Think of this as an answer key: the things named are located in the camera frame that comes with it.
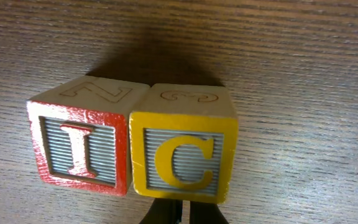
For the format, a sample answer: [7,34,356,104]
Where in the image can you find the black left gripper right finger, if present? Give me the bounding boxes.
[190,202,229,224]

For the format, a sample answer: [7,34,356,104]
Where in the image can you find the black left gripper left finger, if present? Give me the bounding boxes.
[139,198,183,224]

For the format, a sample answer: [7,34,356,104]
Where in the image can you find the yellow block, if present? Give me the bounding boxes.
[129,83,239,203]

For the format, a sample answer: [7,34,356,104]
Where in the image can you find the red I block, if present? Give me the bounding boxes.
[26,76,150,196]

